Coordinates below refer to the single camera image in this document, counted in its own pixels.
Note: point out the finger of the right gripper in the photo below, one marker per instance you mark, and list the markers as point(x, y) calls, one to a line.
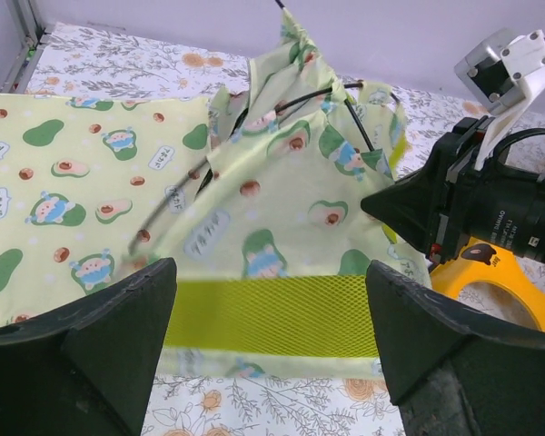
point(413, 206)

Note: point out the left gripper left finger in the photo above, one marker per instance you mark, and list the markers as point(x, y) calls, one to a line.
point(87, 368)

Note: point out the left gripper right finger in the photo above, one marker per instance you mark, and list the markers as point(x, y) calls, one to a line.
point(451, 369)

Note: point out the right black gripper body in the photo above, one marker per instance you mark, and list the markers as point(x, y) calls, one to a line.
point(499, 204)

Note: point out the green avocado pet tent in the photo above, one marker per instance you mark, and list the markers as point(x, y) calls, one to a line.
point(273, 247)

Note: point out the yellow double bowl stand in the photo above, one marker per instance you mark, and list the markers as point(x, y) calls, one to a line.
point(481, 262)

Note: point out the avocado print cushion mat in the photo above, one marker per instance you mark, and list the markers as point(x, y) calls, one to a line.
point(80, 179)

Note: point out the floral table mat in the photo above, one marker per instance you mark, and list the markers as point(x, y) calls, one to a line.
point(77, 60)

